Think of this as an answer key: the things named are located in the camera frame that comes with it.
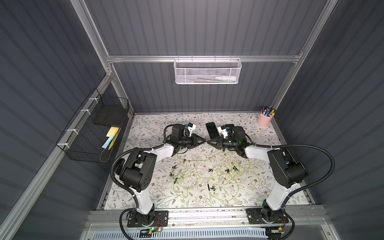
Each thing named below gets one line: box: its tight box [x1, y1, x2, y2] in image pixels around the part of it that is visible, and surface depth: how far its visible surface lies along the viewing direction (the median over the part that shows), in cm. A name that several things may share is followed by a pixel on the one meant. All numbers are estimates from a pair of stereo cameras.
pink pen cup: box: [256, 106, 276, 127], surface depth 107 cm
